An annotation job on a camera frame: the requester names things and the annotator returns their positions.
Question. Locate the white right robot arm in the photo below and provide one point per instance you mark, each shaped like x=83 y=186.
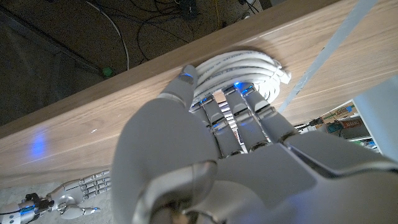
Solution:
x=11 y=214

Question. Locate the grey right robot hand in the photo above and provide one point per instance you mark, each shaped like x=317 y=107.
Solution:
x=71 y=194

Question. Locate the cardboard box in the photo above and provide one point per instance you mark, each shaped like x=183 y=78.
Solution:
x=339 y=112

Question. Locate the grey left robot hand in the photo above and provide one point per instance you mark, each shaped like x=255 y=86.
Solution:
x=248 y=186

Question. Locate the white shelf cabinet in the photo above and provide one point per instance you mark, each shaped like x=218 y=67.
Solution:
x=379 y=109

